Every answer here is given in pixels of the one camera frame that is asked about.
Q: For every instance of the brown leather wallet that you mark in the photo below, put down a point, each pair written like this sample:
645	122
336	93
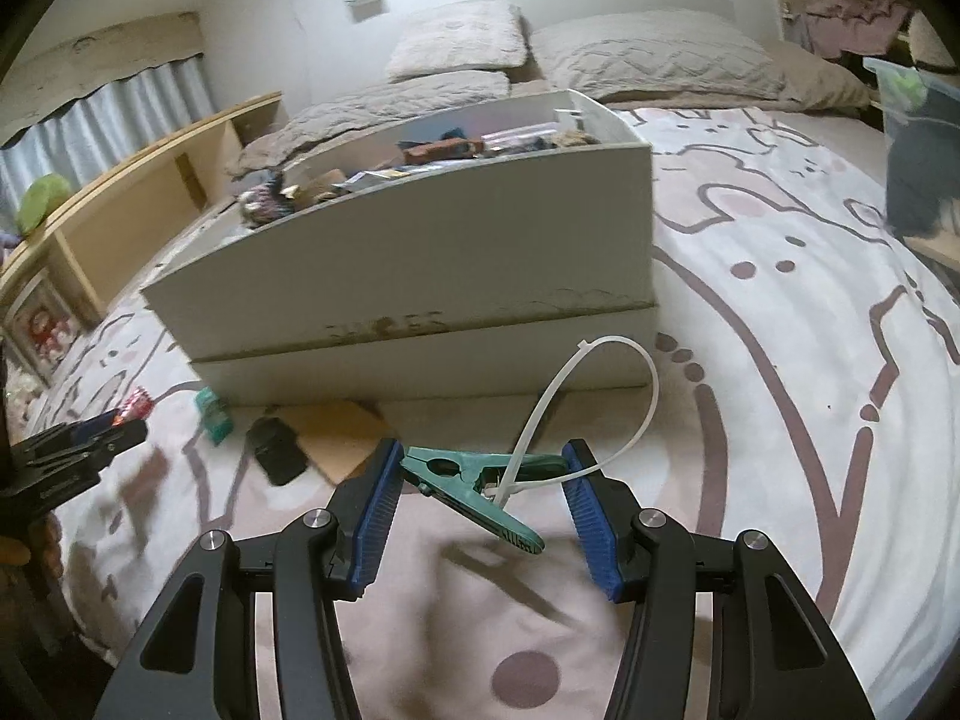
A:
442	150

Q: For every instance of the purple plush toy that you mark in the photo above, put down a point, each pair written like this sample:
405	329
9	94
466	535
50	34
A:
7	241

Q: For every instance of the colourful cloth toy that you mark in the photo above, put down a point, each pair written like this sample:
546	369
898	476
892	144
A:
266	199

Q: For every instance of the red packet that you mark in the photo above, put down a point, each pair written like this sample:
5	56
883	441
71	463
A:
135	401

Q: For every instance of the white cardboard box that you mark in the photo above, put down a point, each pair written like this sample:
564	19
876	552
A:
412	277

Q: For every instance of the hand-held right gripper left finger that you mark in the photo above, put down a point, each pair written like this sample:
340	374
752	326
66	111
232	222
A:
375	517

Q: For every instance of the dark grey cloth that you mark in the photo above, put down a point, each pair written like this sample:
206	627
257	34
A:
919	165

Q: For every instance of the clear plastic package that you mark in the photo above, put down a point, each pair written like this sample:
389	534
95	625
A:
517	139

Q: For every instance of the green plastic clothespin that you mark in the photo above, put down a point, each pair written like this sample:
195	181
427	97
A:
465	469

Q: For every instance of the beige printed valance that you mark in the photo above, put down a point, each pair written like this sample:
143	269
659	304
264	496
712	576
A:
112	45

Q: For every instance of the quilted beige pillow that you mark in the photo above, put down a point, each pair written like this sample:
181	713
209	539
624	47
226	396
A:
652	52
390	101

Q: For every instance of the grey curtain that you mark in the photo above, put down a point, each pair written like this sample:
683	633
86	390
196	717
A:
112	112

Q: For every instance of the clear plastic bin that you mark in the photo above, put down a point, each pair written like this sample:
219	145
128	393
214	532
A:
915	135

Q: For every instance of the framed doll picture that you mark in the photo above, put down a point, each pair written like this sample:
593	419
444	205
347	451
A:
45	330

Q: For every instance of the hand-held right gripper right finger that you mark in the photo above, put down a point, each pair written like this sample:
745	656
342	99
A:
592	517

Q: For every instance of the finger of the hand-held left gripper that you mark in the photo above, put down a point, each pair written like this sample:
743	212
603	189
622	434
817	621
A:
120	439
60	439

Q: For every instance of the wooden shelf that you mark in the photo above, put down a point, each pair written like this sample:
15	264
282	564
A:
135	202

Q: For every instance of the small black case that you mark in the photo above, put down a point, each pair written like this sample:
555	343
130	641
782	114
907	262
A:
277	450

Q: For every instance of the brown cardboard piece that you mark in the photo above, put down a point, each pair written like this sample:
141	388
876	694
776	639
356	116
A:
337	431

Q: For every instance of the green plush toy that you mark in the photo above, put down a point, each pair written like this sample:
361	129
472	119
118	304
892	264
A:
41	199

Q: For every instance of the small fluffy beige pillow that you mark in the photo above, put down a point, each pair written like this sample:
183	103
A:
457	37

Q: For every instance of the pile of clothes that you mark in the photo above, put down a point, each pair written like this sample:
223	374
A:
855	15

